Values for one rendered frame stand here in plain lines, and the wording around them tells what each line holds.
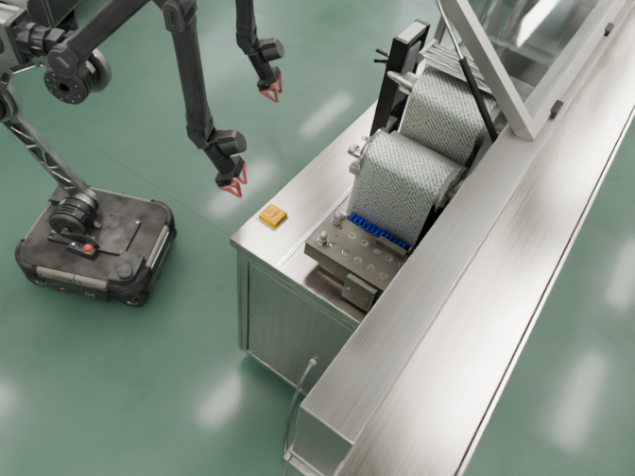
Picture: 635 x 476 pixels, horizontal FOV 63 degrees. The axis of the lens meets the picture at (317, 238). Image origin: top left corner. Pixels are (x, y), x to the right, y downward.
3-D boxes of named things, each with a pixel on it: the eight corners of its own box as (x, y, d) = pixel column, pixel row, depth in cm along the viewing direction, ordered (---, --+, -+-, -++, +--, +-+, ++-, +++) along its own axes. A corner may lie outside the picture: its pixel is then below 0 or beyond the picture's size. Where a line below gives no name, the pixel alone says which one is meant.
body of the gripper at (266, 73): (280, 69, 194) (271, 52, 189) (273, 85, 188) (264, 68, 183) (265, 74, 197) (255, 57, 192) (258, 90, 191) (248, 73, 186)
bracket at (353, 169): (345, 204, 187) (360, 140, 163) (360, 212, 186) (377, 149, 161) (337, 212, 185) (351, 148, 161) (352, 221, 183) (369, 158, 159)
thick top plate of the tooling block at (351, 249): (331, 223, 172) (334, 211, 167) (437, 287, 161) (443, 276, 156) (303, 253, 163) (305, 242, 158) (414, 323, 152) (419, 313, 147)
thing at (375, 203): (351, 212, 169) (360, 171, 155) (413, 248, 163) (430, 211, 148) (350, 212, 169) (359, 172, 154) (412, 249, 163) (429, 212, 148)
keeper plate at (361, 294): (344, 291, 163) (350, 272, 155) (370, 308, 161) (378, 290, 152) (339, 297, 162) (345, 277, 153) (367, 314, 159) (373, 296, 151)
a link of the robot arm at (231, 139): (197, 115, 152) (187, 134, 147) (230, 107, 148) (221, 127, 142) (218, 146, 161) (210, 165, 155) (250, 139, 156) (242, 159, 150)
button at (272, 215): (270, 207, 183) (271, 202, 181) (286, 216, 181) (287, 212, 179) (258, 218, 179) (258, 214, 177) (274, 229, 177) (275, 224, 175)
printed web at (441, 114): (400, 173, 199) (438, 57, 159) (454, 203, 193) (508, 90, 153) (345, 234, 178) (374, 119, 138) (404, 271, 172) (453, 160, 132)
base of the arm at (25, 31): (36, 47, 144) (21, 7, 134) (63, 54, 144) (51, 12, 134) (19, 65, 139) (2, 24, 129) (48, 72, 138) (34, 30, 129)
